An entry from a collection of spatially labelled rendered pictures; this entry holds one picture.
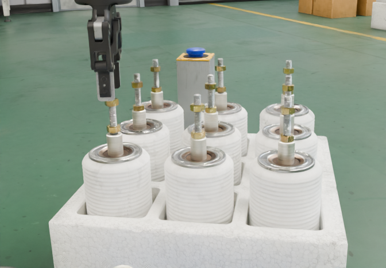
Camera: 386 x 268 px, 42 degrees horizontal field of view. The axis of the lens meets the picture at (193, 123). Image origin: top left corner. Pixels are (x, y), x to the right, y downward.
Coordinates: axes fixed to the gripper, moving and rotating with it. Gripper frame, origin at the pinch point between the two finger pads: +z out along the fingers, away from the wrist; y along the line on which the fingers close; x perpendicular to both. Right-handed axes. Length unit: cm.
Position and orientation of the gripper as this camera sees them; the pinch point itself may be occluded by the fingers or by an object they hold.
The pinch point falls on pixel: (109, 84)
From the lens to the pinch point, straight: 70.0
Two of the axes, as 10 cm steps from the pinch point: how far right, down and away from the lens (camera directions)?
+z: 0.1, 9.5, 3.0
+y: -0.3, -3.0, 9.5
